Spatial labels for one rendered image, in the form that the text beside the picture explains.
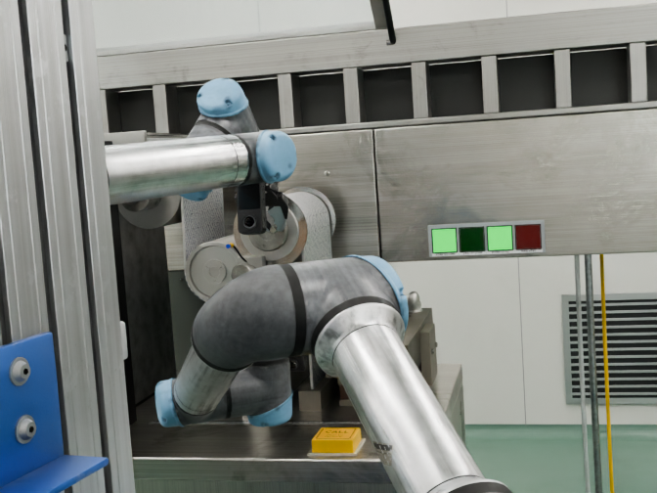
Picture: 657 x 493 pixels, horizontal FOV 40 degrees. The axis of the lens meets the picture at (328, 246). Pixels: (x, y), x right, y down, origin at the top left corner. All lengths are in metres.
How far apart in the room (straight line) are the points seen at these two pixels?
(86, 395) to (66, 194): 0.14
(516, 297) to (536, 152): 2.43
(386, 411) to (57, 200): 0.47
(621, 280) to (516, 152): 2.45
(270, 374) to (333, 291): 0.41
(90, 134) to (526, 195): 1.43
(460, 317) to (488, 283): 0.21
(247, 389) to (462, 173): 0.78
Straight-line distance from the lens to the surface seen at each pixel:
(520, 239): 2.00
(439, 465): 0.93
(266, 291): 1.08
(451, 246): 2.01
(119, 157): 1.16
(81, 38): 0.69
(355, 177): 2.04
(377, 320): 1.07
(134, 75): 2.21
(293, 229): 1.73
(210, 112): 1.45
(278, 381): 1.48
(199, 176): 1.24
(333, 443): 1.52
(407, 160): 2.02
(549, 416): 4.52
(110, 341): 0.69
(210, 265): 1.80
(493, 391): 4.49
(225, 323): 1.10
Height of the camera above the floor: 1.38
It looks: 5 degrees down
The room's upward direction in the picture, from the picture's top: 4 degrees counter-clockwise
